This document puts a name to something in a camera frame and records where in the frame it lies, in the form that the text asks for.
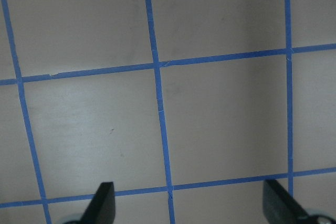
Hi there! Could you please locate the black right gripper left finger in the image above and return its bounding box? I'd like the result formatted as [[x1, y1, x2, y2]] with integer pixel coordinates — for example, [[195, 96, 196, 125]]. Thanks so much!
[[79, 182, 116, 224]]

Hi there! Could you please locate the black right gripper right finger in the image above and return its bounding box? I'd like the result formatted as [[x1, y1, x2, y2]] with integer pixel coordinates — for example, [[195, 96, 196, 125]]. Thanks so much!
[[262, 179, 312, 224]]

